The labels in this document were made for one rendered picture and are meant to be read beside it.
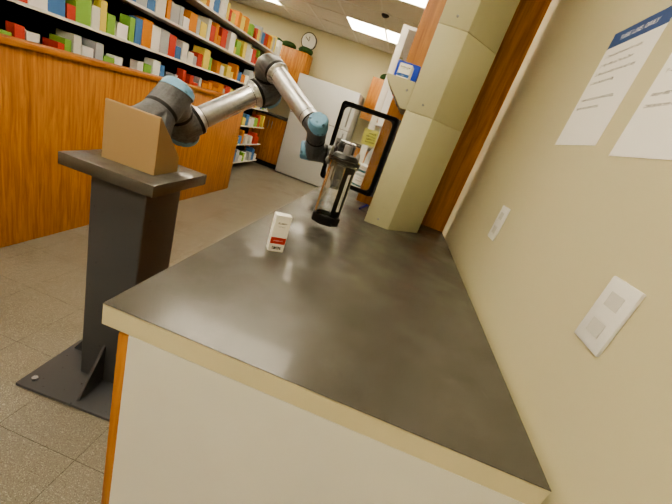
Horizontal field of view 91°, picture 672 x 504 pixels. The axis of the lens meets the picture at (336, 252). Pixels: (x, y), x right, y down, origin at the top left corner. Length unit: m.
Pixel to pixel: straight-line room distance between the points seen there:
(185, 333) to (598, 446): 0.60
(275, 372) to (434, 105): 1.16
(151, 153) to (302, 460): 1.01
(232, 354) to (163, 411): 0.18
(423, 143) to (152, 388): 1.20
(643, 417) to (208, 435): 0.61
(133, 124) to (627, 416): 1.34
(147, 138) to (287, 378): 0.95
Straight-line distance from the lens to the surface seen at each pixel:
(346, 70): 7.19
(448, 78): 1.44
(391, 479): 0.62
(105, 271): 1.48
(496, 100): 1.85
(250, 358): 0.54
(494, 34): 1.60
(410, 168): 1.42
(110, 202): 1.37
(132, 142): 1.31
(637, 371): 0.61
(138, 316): 0.59
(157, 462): 0.78
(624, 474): 0.60
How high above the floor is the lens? 1.30
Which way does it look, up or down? 21 degrees down
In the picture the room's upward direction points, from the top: 20 degrees clockwise
